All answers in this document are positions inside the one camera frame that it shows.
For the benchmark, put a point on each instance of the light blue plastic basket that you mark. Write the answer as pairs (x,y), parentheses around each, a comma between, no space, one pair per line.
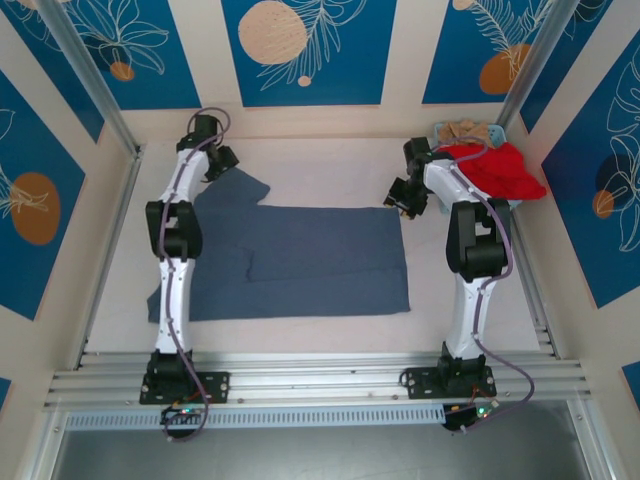
(497,132)

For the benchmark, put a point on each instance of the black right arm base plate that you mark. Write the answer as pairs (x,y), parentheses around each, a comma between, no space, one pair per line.
(420,382)

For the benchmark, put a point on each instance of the blue wall panel white flower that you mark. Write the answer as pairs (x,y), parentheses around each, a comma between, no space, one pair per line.
(170,85)

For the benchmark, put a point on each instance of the blue wall panel orange circle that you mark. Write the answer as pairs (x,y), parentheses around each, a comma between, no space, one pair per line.
(580,210)
(450,60)
(30,250)

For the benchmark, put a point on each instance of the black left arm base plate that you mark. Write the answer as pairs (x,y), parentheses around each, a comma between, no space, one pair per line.
(215,387)

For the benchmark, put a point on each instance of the aluminium mounting rail frame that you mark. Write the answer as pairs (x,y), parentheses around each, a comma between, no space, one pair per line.
(320,380)

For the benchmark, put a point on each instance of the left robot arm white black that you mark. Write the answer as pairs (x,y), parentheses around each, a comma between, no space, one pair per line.
(172,320)

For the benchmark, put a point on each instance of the blue-grey t-shirt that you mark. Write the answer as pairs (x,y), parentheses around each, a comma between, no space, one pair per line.
(325,260)

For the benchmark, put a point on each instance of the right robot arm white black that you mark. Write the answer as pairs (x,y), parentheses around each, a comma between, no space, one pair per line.
(467,325)

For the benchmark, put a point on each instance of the aluminium corner post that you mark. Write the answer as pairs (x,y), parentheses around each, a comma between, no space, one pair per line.
(540,60)
(90,75)

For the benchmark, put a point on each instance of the red t-shirt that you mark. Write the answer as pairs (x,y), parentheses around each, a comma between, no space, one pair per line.
(505,172)

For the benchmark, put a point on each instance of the blue wall panel beige circle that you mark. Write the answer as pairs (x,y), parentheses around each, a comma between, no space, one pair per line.
(350,65)

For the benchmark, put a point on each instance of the beige crumpled t-shirt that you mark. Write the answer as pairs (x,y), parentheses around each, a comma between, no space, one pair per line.
(462,131)

